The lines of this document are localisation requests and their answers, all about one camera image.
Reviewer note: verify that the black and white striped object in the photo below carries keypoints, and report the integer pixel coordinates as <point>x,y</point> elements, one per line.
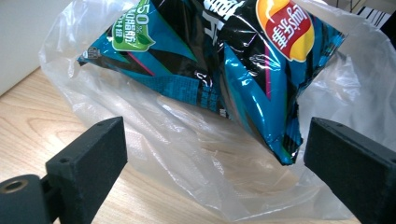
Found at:
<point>373,15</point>

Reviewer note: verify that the clear plastic bag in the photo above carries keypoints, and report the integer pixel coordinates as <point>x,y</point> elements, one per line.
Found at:
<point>174,137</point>

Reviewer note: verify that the blue and black chip packet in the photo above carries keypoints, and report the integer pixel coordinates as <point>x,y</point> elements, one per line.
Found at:
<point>236,65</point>

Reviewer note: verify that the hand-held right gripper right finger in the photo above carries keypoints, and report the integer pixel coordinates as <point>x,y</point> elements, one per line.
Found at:
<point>358,168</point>

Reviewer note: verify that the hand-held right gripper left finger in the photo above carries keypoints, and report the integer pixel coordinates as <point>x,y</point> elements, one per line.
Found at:
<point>90,158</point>

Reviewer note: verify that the white box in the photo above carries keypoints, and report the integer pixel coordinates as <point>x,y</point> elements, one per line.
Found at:
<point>21,37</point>

